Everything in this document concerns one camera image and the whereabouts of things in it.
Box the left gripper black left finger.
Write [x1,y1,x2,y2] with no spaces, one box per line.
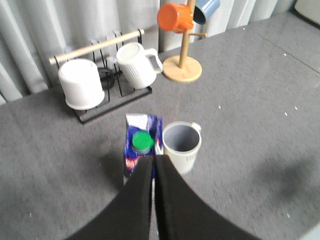
[68,156,153,240]

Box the cream HOME mug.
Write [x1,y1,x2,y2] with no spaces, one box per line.
[162,121,202,175]

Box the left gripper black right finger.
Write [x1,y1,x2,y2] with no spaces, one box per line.
[155,155,257,240]

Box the black wire mug rack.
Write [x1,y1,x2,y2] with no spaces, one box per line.
[48,28,153,124]

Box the wooden mug tree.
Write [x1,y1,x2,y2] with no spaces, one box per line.
[163,0,207,83]

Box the grey object table corner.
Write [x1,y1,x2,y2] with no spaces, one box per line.
[294,0,320,25]

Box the orange mug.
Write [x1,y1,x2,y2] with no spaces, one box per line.
[157,3,194,33]

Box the white ribbed mug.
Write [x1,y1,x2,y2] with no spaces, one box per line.
[116,42,163,90]

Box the white mug black handle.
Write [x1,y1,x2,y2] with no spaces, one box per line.
[58,58,113,111]

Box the blue white milk carton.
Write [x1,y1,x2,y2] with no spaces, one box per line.
[123,113,164,178]

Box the blue mug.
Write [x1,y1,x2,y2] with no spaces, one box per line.
[193,0,221,25]

